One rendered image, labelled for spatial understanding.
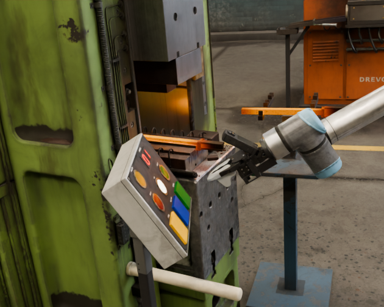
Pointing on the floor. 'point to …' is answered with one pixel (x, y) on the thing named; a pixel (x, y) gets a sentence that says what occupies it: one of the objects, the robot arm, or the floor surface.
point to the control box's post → (144, 273)
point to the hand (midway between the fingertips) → (209, 176)
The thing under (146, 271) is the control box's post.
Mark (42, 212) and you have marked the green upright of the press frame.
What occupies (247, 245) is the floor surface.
